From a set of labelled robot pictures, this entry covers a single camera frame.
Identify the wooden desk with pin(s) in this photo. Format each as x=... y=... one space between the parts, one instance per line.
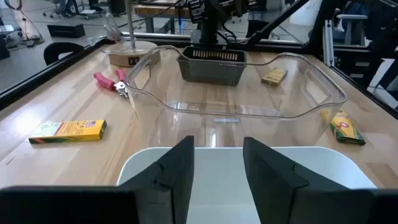
x=155 y=12

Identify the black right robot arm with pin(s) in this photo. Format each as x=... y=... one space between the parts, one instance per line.
x=209 y=21

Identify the white plastic bin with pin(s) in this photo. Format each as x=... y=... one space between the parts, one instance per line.
x=217 y=186

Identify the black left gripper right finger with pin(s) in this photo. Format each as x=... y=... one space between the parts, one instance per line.
x=270 y=186

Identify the silver aluminium extrusion post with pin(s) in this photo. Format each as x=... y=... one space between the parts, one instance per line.
x=328 y=43

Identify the clear plastic bin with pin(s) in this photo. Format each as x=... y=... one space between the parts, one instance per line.
x=225 y=120

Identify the black floor box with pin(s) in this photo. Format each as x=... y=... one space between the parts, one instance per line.
x=65 y=31

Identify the black slotted plastic basket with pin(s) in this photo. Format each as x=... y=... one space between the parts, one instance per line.
x=211 y=73

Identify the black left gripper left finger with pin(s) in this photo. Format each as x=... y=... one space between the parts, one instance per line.
x=168 y=186

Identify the yellow Crayola crayon box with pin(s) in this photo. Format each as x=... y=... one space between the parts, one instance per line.
x=346 y=129
x=274 y=76
x=71 y=130

